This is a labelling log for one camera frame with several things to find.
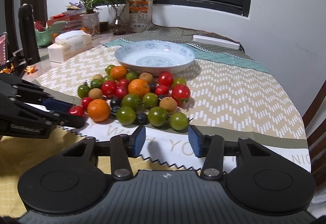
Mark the small red tomato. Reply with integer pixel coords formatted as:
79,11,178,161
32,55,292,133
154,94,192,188
68,106,85,118

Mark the green tomato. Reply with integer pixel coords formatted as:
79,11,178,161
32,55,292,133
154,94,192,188
148,107,168,127
77,82,91,99
116,106,137,125
169,112,189,131

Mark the orange tangerine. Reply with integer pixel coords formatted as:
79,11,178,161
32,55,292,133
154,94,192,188
128,79,150,99
110,66,128,81
87,99,110,122

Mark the large red tomato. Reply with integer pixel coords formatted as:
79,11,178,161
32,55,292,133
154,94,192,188
171,84,191,105

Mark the dark blueberry front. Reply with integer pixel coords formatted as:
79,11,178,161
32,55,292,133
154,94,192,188
137,113,148,125

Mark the black thermos bottle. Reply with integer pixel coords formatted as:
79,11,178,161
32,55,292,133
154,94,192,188
18,4,40,65

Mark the patterned beige tablecloth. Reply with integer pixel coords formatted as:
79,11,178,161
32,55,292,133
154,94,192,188
0,23,312,218

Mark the white tissue pack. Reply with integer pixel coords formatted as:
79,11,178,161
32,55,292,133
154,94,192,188
47,30,92,63

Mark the green ceramic dish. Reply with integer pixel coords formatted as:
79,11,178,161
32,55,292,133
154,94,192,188
35,21,66,47

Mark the small thin-leaf potted plant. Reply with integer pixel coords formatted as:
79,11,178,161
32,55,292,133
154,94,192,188
80,0,99,36

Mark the blue white porcelain bowl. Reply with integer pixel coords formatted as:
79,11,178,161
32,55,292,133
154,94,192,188
114,40,195,76

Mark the white flat box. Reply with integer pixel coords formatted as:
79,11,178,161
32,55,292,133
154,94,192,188
193,35,240,50

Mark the orange white paper bag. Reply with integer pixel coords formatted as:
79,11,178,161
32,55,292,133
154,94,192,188
128,0,153,33

